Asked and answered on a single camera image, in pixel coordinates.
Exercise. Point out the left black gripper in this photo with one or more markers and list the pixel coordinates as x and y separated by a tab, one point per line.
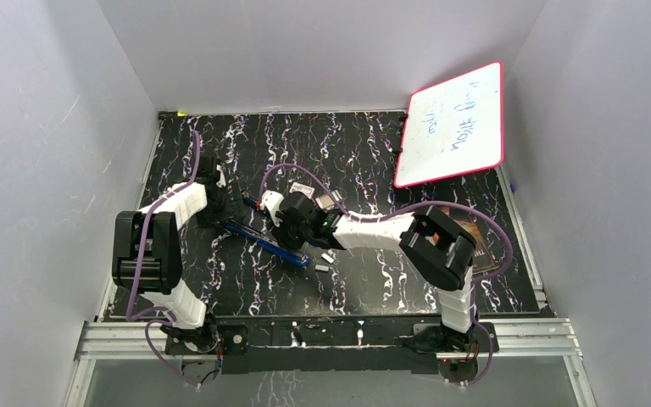
231	211

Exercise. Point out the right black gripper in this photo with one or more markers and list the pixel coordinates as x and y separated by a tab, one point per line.
280	235

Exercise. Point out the blue stapler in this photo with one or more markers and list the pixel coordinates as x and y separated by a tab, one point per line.
268	243
252	201

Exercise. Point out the staple box tray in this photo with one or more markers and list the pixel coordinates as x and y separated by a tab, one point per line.
327	202

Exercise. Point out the red white staple box sleeve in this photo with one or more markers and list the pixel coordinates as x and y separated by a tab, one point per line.
306	190

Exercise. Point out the small white staple strip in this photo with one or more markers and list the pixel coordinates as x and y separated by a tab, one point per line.
327	258

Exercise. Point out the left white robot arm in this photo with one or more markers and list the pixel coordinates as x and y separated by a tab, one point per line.
147	244

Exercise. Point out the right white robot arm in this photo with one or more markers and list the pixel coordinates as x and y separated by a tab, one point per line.
438	247

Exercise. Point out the pink framed whiteboard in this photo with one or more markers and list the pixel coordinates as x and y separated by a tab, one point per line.
453	128

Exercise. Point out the dark brown book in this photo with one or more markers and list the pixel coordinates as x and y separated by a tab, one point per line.
483	261

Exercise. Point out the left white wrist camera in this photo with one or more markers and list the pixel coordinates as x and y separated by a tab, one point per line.
219	177

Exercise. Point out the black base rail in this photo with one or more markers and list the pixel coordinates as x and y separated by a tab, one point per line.
420	344

